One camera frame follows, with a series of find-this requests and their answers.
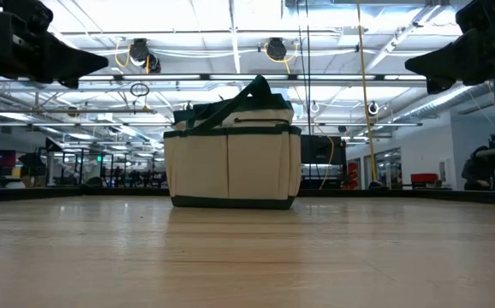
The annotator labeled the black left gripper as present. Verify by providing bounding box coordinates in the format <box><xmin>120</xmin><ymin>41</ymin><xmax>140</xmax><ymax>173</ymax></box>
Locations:
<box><xmin>0</xmin><ymin>0</ymin><xmax>110</xmax><ymax>90</ymax></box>

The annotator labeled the cream canvas bag green trim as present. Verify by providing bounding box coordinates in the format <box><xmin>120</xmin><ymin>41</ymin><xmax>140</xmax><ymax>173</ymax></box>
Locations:
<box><xmin>163</xmin><ymin>74</ymin><xmax>303</xmax><ymax>210</ymax></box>

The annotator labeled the person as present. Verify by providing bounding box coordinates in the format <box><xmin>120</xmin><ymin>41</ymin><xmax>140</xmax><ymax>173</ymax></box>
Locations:
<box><xmin>461</xmin><ymin>145</ymin><xmax>495</xmax><ymax>192</ymax></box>

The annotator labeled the purple lit screen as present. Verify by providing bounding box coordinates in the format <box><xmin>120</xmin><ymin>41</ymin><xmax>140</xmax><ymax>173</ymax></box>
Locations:
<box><xmin>0</xmin><ymin>149</ymin><xmax>18</xmax><ymax>169</ymax></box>

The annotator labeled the red bin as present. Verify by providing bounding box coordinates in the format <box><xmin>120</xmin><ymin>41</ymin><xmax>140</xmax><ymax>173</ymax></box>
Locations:
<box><xmin>409</xmin><ymin>172</ymin><xmax>439</xmax><ymax>188</ymax></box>

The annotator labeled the black screen on stand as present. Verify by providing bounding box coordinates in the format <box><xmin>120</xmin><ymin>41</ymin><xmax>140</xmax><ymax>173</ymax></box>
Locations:
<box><xmin>301</xmin><ymin>134</ymin><xmax>346</xmax><ymax>190</ymax></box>

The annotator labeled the hanging black ring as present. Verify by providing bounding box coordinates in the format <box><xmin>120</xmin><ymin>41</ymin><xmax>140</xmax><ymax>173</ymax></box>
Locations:
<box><xmin>128</xmin><ymin>81</ymin><xmax>151</xmax><ymax>98</ymax></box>

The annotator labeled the black cable reel yellow cord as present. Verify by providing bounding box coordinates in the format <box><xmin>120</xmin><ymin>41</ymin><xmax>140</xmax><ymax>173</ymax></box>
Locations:
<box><xmin>264</xmin><ymin>37</ymin><xmax>298</xmax><ymax>74</ymax></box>
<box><xmin>114</xmin><ymin>37</ymin><xmax>163</xmax><ymax>74</ymax></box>

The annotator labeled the yellow hanging cable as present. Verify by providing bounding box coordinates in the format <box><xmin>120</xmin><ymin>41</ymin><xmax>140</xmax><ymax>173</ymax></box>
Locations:
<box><xmin>356</xmin><ymin>0</ymin><xmax>386</xmax><ymax>190</ymax></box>

